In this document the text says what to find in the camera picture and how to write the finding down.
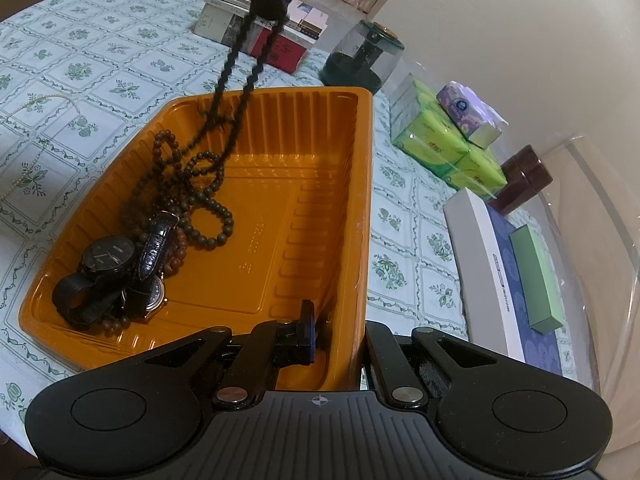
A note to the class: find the blue patterned box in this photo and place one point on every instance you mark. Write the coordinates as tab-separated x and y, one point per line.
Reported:
542	352

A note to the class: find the clear plastic sheet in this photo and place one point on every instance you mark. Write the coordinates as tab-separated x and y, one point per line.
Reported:
590	235

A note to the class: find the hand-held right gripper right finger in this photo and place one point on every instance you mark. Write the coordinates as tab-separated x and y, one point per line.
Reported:
381	355

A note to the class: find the pale pink cover book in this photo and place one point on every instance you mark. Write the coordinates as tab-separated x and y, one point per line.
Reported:
310	17

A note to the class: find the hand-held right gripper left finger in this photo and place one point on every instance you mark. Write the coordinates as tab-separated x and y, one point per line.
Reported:
299	340

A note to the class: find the green tissue pack bundle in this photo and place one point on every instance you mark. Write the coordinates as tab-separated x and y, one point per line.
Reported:
430	140

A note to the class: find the clear jar with dark lid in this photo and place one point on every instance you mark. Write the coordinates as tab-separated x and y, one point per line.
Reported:
357	67

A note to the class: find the orange plastic tray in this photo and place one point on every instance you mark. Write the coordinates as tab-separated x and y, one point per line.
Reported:
280	230

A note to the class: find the purple tissue pack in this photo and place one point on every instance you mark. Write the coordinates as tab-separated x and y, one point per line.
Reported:
465	109

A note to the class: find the floral printed tablecloth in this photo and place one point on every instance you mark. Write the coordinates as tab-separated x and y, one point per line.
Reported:
115	60

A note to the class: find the brown round jar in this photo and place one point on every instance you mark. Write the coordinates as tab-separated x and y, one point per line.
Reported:
525	175

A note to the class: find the long white box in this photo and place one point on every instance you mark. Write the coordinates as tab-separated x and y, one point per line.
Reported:
477	260

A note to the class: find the pale green box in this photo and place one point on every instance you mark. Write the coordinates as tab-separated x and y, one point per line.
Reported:
534	277

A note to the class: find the stack of books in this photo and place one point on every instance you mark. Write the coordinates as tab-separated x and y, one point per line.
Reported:
287	52

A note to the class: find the black round watch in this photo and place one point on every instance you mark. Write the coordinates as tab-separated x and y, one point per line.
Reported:
107	256

